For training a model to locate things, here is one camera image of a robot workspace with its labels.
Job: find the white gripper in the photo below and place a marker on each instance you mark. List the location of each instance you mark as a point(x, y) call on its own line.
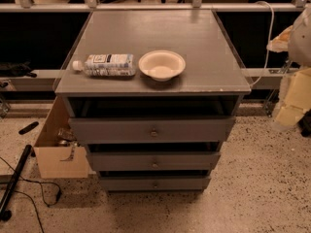
point(300, 43)

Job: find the clear plastic water bottle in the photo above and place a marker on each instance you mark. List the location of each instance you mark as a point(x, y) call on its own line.
point(106, 65)

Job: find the small black remote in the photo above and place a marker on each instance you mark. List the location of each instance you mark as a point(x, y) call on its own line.
point(28, 128)

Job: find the grey three-drawer cabinet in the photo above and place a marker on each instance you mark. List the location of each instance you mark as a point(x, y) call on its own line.
point(212, 84)

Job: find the black bag on beam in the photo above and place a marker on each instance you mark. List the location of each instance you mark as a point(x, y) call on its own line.
point(21, 69)

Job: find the grey bottom drawer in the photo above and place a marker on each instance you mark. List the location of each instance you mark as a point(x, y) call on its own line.
point(147, 183)

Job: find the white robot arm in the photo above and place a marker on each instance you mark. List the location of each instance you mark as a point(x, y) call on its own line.
point(296, 40)

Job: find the open cardboard box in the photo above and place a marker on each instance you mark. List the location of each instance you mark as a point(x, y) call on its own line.
point(57, 160)

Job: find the grey top drawer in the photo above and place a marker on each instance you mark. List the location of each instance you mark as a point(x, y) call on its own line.
point(151, 130)

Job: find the grey middle drawer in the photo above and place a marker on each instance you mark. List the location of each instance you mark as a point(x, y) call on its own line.
point(153, 160)

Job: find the grey drawer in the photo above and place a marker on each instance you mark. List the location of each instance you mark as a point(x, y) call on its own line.
point(147, 183)
point(151, 130)
point(153, 160)

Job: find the white paper bowl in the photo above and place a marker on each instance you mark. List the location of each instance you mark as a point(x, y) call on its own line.
point(162, 65)

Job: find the black pole on floor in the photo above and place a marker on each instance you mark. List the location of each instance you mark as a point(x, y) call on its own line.
point(6, 214)

